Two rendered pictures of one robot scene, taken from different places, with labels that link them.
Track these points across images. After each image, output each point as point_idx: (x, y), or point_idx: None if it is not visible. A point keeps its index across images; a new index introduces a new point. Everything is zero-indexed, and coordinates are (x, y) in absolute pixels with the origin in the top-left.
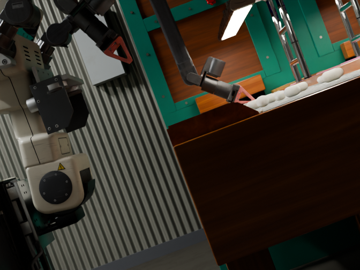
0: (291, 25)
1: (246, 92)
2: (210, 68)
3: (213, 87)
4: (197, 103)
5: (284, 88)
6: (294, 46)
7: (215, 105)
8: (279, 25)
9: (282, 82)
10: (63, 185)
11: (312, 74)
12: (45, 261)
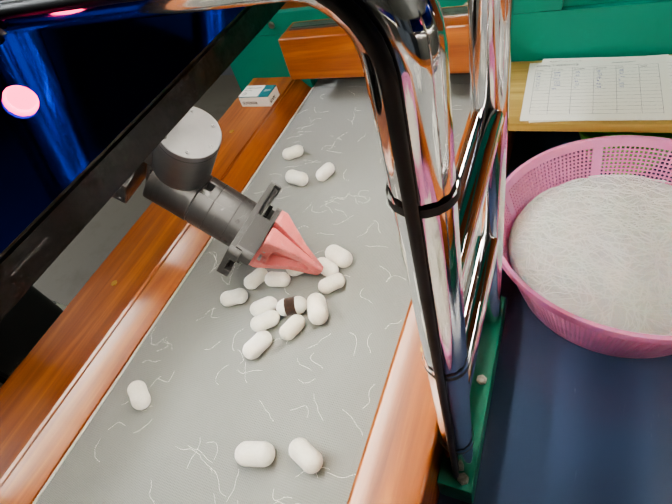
0: (446, 322)
1: (288, 255)
2: (155, 163)
3: (177, 215)
4: (283, 52)
5: (407, 314)
6: (432, 381)
7: (328, 72)
8: (488, 82)
9: (548, 45)
10: None
11: (628, 123)
12: None
